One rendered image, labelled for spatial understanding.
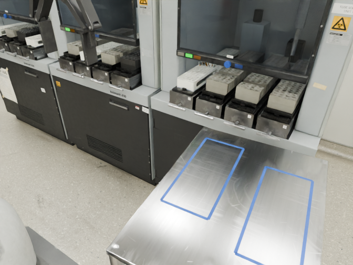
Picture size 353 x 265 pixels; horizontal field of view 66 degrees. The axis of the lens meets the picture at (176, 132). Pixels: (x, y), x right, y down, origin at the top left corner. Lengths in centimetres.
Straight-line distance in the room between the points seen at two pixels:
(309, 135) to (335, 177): 110
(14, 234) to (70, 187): 142
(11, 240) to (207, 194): 48
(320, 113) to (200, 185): 65
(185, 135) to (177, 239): 85
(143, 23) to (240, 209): 105
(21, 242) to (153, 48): 109
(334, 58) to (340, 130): 142
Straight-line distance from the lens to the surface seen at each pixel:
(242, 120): 127
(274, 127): 123
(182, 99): 137
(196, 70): 151
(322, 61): 119
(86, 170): 219
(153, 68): 153
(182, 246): 70
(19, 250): 72
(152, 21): 146
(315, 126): 130
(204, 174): 86
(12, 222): 69
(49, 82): 217
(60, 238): 182
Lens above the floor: 140
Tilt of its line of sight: 34 degrees down
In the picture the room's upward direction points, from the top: 1 degrees clockwise
